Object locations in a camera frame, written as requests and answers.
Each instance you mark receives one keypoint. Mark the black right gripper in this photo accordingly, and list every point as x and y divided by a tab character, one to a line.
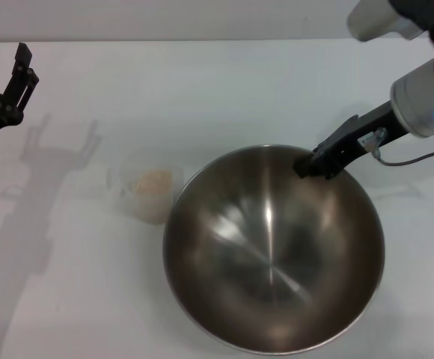
374	125

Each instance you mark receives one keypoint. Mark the stainless steel mixing bowl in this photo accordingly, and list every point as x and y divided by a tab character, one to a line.
273	243

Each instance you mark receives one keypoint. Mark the white rice grains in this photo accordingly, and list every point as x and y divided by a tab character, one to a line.
152	181

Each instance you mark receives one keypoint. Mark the clear plastic measuring cup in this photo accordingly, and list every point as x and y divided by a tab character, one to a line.
142	209

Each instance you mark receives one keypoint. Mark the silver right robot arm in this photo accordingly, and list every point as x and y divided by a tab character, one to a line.
415	97

